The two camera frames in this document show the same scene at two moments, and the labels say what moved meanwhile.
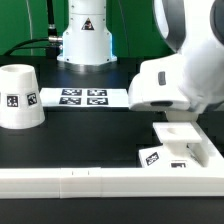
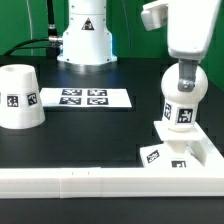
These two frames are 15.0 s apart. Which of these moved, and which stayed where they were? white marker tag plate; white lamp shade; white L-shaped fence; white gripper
Moved: white gripper
Stayed: white L-shaped fence; white lamp shade; white marker tag plate
